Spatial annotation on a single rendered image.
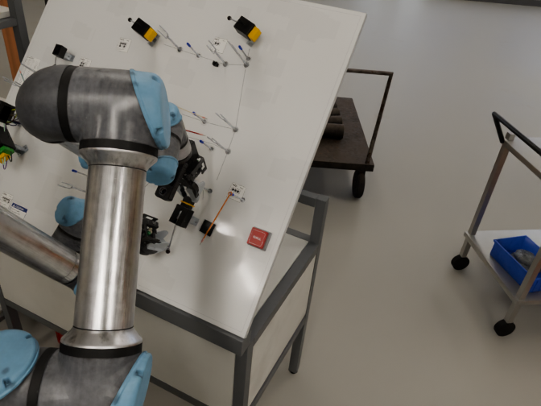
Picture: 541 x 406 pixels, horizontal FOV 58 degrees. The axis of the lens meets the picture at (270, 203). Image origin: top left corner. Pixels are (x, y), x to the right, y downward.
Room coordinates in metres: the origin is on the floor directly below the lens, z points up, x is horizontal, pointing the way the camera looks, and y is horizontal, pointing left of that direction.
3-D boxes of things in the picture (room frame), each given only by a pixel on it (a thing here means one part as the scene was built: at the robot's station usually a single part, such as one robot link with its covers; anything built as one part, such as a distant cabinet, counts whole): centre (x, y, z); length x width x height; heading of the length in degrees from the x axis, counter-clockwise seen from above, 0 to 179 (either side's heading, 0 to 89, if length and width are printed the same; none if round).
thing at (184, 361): (1.09, 0.31, 0.60); 0.55 x 0.03 x 0.39; 67
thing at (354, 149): (3.49, -0.31, 0.51); 1.30 x 0.76 x 1.03; 6
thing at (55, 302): (1.31, 0.81, 0.60); 0.55 x 0.02 x 0.39; 67
